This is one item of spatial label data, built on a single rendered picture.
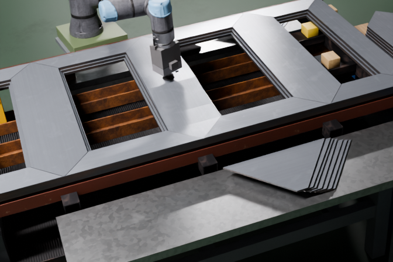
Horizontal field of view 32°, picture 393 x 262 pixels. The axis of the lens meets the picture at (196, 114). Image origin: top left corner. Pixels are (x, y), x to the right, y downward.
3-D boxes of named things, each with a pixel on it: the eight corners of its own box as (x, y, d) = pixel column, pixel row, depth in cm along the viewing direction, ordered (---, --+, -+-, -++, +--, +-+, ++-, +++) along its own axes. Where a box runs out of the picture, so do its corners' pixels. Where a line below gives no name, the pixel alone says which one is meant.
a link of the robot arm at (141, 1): (126, -10, 235) (135, 2, 227) (157, -16, 239) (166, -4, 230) (128, 10, 240) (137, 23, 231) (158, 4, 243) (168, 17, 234)
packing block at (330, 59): (340, 66, 255) (340, 57, 253) (328, 69, 254) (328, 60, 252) (332, 59, 260) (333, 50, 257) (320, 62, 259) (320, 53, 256)
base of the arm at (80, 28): (64, 30, 307) (60, 9, 301) (93, 20, 314) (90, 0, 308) (79, 41, 296) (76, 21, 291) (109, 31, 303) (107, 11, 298)
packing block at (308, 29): (319, 35, 276) (319, 27, 273) (307, 38, 274) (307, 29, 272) (312, 29, 280) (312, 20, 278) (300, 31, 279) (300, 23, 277)
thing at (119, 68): (326, 28, 306) (326, 22, 304) (39, 99, 277) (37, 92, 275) (305, 10, 321) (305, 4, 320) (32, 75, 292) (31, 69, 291)
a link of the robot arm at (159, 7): (165, -9, 229) (173, 1, 222) (169, 20, 235) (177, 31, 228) (143, -4, 227) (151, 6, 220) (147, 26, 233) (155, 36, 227)
